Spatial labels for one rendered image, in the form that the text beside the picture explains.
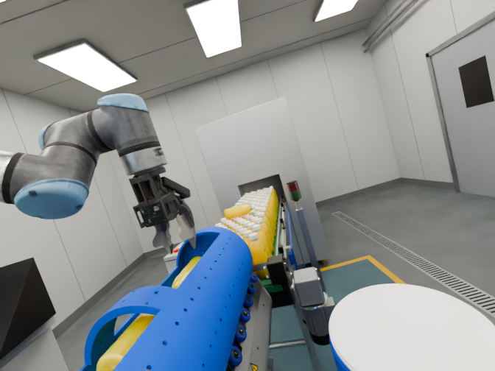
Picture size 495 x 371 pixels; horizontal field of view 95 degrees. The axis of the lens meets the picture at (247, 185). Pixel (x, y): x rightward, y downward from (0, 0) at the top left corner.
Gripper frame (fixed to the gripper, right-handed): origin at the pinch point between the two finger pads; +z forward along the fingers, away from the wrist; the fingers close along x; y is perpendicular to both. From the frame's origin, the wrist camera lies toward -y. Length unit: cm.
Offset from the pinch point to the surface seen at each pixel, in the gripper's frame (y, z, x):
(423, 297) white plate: 2, 23, 51
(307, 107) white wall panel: -475, -58, 101
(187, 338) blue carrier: 19.4, 9.2, 6.5
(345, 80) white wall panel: -491, -87, 190
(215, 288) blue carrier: 4.2, 10.8, 6.7
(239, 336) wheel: -2.1, 30.7, 5.1
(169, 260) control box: -45, 23, -37
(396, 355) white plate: 15.2, 22.2, 39.8
